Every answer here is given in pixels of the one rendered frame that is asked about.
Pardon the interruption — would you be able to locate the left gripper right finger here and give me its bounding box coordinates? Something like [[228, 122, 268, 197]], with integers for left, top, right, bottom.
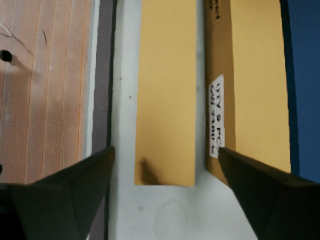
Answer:
[[218, 147, 320, 240]]

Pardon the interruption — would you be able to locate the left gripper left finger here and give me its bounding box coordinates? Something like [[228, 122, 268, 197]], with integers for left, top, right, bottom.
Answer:
[[0, 146, 115, 240]]

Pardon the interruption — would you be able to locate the brown cardboard carton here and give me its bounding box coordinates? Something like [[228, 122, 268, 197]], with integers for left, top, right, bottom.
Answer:
[[203, 0, 291, 189], [134, 0, 196, 186]]

